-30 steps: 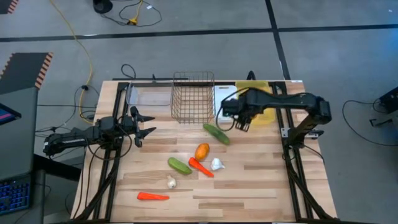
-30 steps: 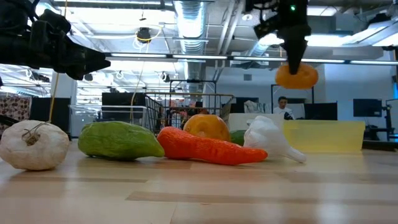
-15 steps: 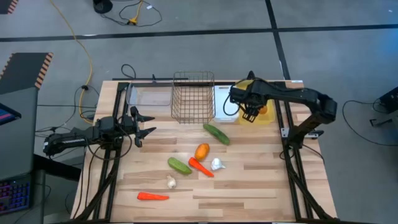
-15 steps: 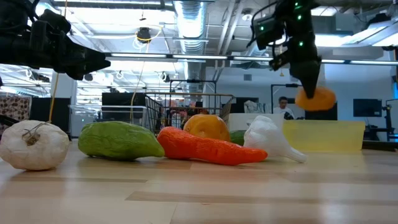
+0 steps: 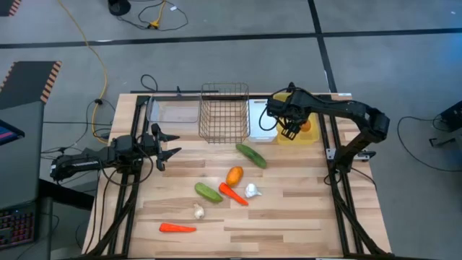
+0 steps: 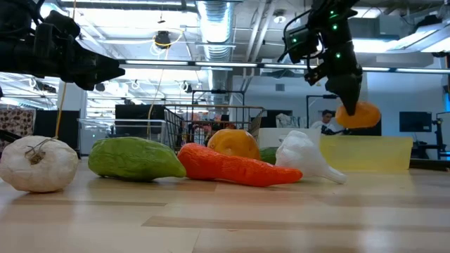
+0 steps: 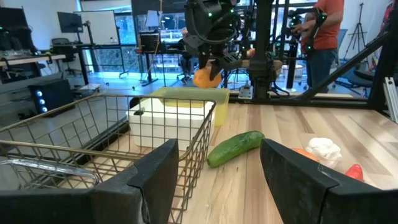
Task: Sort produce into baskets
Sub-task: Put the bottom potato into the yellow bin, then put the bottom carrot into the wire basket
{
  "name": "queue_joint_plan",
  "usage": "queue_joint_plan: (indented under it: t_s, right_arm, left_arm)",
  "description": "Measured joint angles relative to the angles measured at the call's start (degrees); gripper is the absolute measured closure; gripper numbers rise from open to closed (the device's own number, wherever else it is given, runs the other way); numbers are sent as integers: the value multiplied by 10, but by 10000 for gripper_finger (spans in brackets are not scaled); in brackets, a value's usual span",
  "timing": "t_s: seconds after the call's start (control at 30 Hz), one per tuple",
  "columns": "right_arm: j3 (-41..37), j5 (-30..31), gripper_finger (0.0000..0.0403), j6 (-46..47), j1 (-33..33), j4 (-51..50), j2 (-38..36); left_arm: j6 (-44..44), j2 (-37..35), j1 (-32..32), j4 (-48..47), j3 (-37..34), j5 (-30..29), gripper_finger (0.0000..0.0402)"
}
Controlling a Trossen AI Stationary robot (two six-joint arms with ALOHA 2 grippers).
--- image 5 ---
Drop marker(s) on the dark green cucumber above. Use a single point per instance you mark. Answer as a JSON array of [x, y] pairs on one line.
[[251, 156]]

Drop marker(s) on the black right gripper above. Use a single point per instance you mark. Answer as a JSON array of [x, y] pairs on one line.
[[288, 106]]

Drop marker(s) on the silver mounting plate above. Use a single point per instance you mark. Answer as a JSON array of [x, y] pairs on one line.
[[331, 154]]

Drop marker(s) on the round orange fruit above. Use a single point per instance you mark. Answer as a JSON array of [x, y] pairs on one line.
[[307, 126]]

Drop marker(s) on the large black orange-striped floor mat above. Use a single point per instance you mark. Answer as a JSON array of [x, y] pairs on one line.
[[25, 83]]

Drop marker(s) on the black equipment box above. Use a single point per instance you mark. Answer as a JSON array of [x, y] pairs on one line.
[[451, 119]]

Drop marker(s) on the desk monitor with colourful screen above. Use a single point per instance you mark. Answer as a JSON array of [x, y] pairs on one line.
[[9, 133]]

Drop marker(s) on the orange carrot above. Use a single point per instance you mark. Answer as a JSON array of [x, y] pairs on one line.
[[177, 228], [231, 193]]

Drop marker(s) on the black bar behind table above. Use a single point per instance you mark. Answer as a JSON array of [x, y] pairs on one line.
[[173, 91]]

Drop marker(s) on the grey desk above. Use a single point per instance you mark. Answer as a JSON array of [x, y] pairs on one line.
[[21, 173]]

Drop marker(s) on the white garlic bulb with stem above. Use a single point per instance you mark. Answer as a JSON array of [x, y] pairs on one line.
[[250, 190]]

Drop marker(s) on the backlit keyboard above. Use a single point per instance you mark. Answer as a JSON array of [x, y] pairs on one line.
[[16, 227]]

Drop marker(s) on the black round stool base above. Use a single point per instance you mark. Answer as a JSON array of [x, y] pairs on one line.
[[119, 6]]

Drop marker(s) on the round beige garlic bulb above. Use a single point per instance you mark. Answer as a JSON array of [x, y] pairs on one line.
[[199, 212]]

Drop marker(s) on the light green cucumber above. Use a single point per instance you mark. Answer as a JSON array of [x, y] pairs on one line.
[[208, 192]]

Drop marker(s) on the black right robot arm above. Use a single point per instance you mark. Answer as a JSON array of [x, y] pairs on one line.
[[339, 106]]

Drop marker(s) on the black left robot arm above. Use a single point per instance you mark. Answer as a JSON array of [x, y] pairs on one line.
[[79, 163]]

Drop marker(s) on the small black orange-striped floor mat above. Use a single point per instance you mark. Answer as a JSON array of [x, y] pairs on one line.
[[7, 6]]

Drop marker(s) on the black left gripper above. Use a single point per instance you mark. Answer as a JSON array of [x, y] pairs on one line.
[[139, 148]]

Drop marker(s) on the clear plastic bin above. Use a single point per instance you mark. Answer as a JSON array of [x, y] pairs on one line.
[[173, 112]]

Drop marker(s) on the yellow translucent plastic bin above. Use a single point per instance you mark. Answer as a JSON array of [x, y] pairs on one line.
[[312, 139]]

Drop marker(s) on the white plastic bin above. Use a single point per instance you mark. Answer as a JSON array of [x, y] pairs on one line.
[[258, 126]]

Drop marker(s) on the orange bell pepper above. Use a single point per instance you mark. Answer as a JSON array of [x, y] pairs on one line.
[[234, 176]]

